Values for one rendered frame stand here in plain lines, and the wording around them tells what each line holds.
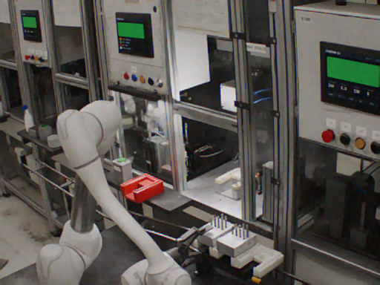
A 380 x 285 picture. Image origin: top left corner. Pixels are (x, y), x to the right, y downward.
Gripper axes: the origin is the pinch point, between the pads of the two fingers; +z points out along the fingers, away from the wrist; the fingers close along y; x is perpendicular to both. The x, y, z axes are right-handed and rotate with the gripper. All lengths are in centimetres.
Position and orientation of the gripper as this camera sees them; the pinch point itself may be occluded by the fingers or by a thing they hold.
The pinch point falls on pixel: (207, 237)
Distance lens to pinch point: 210.7
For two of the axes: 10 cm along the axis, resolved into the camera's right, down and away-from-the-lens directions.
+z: 7.2, -3.4, 6.0
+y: -1.0, -9.1, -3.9
